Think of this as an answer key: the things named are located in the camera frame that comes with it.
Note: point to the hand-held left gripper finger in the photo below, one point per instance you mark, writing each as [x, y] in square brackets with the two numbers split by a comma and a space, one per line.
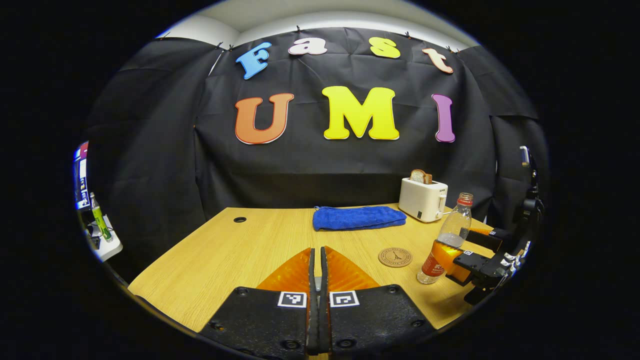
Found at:
[325, 310]
[312, 310]

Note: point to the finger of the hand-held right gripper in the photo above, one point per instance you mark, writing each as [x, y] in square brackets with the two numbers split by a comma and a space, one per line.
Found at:
[485, 240]
[482, 267]

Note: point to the clear plastic water bottle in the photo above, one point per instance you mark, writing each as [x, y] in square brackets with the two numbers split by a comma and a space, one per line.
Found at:
[457, 220]

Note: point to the round brown coaster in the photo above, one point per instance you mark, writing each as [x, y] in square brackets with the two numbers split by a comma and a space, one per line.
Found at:
[395, 257]

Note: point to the green drink bottle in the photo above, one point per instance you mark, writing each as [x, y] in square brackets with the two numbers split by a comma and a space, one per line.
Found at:
[100, 217]

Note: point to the white toaster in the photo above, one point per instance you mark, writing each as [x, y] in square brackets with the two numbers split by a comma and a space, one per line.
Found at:
[421, 200]

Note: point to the toasted bread slice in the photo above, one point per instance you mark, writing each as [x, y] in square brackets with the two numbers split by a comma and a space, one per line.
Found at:
[420, 176]

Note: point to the blue folded towel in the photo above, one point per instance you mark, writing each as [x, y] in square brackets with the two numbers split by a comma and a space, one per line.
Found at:
[360, 218]

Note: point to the white side table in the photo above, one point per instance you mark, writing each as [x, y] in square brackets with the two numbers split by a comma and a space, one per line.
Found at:
[107, 247]

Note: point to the black backdrop cloth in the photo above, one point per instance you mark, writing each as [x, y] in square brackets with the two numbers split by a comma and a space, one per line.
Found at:
[150, 150]

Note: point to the computer monitor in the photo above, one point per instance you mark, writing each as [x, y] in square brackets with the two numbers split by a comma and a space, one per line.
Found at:
[81, 175]

